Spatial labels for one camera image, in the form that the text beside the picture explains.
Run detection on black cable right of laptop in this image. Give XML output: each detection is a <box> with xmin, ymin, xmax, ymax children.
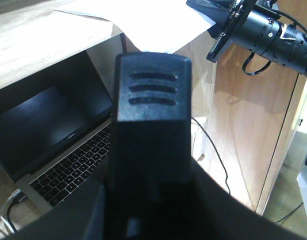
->
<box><xmin>190</xmin><ymin>116</ymin><xmax>231</xmax><ymax>196</ymax></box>

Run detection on black stapler orange button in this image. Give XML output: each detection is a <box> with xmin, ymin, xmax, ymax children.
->
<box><xmin>105</xmin><ymin>52</ymin><xmax>192</xmax><ymax>240</ymax></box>

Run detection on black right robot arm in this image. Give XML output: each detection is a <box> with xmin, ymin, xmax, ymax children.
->
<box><xmin>186</xmin><ymin>0</ymin><xmax>307</xmax><ymax>77</ymax></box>

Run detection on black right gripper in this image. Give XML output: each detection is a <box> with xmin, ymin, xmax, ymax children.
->
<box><xmin>186</xmin><ymin>0</ymin><xmax>256</xmax><ymax>63</ymax></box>

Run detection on white paper sheets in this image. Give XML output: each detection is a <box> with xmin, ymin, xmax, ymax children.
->
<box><xmin>57</xmin><ymin>0</ymin><xmax>215</xmax><ymax>54</ymax></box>

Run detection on black cable left of laptop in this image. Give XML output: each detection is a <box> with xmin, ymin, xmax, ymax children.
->
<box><xmin>5</xmin><ymin>196</ymin><xmax>28</xmax><ymax>233</ymax></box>

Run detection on white cable left of laptop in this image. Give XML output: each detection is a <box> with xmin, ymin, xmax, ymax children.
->
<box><xmin>0</xmin><ymin>188</ymin><xmax>22</xmax><ymax>235</ymax></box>

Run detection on wooden shelf unit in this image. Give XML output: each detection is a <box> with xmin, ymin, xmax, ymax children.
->
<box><xmin>0</xmin><ymin>0</ymin><xmax>306</xmax><ymax>214</ymax></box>

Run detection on black cable of laptop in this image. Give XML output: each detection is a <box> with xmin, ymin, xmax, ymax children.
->
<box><xmin>190</xmin><ymin>116</ymin><xmax>231</xmax><ymax>196</ymax></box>
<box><xmin>5</xmin><ymin>196</ymin><xmax>28</xmax><ymax>233</ymax></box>

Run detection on silver laptop black keyboard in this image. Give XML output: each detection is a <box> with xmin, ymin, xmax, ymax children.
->
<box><xmin>0</xmin><ymin>51</ymin><xmax>113</xmax><ymax>213</ymax></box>

